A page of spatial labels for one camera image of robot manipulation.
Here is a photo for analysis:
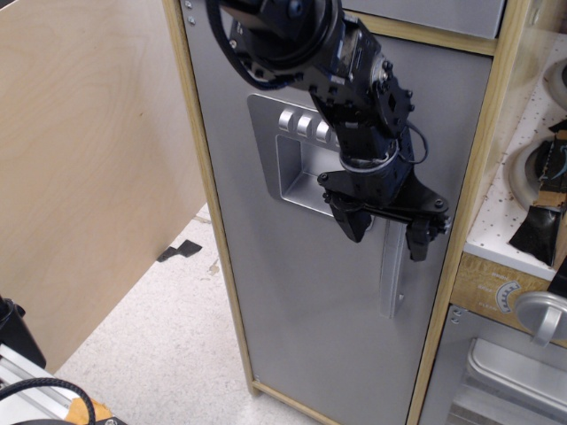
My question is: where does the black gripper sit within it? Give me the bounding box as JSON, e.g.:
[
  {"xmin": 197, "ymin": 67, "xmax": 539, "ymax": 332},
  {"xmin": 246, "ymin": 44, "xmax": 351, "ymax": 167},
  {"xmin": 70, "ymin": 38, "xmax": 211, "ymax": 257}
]
[{"xmin": 317, "ymin": 159, "xmax": 451, "ymax": 262}]

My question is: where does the silver fridge door handle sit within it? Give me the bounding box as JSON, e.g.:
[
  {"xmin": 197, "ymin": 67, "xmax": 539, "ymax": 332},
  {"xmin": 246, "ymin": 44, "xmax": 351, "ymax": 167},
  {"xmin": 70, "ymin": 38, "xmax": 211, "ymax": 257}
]
[{"xmin": 378, "ymin": 220, "xmax": 406, "ymax": 319}]

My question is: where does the grey toy fridge door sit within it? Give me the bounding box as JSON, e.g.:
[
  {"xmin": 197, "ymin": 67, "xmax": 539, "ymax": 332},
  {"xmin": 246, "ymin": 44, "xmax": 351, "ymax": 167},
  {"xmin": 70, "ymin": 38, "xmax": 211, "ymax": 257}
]
[{"xmin": 182, "ymin": 1, "xmax": 492, "ymax": 424}]

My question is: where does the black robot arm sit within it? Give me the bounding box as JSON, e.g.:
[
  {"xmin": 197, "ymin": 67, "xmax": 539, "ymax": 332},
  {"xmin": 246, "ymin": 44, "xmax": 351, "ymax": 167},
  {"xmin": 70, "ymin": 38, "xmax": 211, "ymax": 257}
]
[{"xmin": 206, "ymin": 1, "xmax": 450, "ymax": 261}]

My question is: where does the silver ice dispenser panel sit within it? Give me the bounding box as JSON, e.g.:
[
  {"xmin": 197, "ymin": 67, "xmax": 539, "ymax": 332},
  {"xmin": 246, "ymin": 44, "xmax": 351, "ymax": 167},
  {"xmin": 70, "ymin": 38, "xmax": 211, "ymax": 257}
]
[{"xmin": 247, "ymin": 94, "xmax": 344, "ymax": 237}]

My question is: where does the white speckled countertop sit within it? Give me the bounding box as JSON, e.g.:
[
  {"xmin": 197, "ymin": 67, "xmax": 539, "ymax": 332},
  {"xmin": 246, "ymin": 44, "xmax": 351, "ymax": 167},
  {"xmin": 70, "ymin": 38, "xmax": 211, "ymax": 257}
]
[{"xmin": 464, "ymin": 34, "xmax": 566, "ymax": 281}]

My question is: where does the silver oven knob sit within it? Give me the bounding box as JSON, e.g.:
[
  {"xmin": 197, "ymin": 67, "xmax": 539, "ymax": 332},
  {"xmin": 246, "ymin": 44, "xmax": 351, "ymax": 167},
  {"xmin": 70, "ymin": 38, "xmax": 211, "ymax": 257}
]
[{"xmin": 515, "ymin": 291, "xmax": 566, "ymax": 347}]

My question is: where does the grey oven door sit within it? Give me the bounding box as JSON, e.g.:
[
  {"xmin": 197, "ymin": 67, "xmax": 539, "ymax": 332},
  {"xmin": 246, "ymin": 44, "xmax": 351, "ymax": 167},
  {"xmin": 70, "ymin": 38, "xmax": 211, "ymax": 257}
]
[{"xmin": 419, "ymin": 305, "xmax": 566, "ymax": 424}]

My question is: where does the black tape on floor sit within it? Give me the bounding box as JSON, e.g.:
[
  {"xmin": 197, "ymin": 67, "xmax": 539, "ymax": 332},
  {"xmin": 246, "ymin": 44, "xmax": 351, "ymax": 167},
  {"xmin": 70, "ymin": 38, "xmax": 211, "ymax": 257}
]
[{"xmin": 157, "ymin": 240, "xmax": 202, "ymax": 263}]

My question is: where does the grey freezer door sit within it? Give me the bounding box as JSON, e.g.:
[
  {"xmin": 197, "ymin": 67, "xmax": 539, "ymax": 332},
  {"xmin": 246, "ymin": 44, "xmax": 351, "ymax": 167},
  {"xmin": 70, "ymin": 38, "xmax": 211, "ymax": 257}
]
[{"xmin": 342, "ymin": 0, "xmax": 505, "ymax": 39}]

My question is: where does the plywood board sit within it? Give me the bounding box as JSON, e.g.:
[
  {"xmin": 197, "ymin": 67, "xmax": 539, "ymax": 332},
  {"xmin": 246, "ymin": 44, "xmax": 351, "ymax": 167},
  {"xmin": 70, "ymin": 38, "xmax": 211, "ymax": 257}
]
[{"xmin": 1, "ymin": 1, "xmax": 205, "ymax": 372}]

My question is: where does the orange tape piece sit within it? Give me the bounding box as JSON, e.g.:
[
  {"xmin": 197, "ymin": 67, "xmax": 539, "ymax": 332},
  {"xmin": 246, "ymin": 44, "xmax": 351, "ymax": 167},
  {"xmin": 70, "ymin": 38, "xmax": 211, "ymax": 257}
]
[{"xmin": 65, "ymin": 398, "xmax": 113, "ymax": 424}]

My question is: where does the wooden toy kitchen frame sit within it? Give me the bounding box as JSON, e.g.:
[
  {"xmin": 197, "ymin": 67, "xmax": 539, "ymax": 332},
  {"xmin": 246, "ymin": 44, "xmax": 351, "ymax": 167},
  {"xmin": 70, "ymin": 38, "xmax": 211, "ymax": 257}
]
[{"xmin": 164, "ymin": 1, "xmax": 566, "ymax": 424}]

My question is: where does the silver oven handle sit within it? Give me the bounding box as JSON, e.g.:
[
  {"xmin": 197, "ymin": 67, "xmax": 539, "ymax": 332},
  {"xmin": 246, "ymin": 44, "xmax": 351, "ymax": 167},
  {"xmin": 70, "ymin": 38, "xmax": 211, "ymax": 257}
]
[{"xmin": 467, "ymin": 338, "xmax": 566, "ymax": 421}]

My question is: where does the aluminium extrusion rail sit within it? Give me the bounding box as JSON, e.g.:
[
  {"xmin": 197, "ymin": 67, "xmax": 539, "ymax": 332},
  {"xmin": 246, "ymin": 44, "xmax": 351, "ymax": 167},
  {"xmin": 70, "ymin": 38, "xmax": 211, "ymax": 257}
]
[{"xmin": 0, "ymin": 343, "xmax": 85, "ymax": 425}]

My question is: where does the black braided cable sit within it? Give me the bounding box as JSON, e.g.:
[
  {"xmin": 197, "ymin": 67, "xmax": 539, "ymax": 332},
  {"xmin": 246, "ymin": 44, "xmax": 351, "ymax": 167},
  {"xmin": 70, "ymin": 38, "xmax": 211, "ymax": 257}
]
[{"xmin": 0, "ymin": 377, "xmax": 97, "ymax": 424}]

